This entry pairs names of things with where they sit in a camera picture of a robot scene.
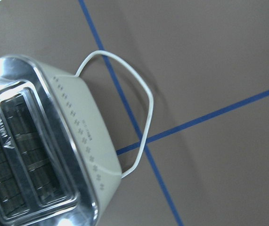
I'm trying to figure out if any white cable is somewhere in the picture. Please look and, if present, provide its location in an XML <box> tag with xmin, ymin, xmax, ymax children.
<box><xmin>74</xmin><ymin>50</ymin><xmax>154</xmax><ymax>179</ymax></box>

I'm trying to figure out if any beige appliance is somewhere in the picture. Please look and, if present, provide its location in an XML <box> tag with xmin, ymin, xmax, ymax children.
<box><xmin>0</xmin><ymin>55</ymin><xmax>122</xmax><ymax>226</ymax></box>

